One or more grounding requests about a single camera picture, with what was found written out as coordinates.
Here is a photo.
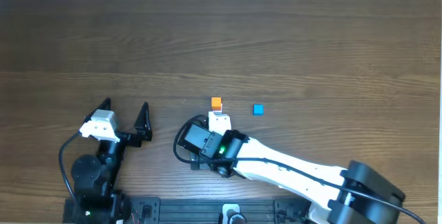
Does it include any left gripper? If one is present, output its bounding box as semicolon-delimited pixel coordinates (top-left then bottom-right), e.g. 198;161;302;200
84;97;153;148

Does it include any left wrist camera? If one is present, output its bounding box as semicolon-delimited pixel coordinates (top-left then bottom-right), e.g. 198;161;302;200
79;109;120;143

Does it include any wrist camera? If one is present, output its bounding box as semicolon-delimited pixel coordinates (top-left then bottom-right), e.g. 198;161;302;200
208;111;232;136
79;109;120;143

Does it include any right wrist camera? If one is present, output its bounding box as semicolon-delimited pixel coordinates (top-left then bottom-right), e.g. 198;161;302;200
208;111;232;136

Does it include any mounting rail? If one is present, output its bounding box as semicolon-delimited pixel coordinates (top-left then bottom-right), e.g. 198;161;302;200
64;196;311;224

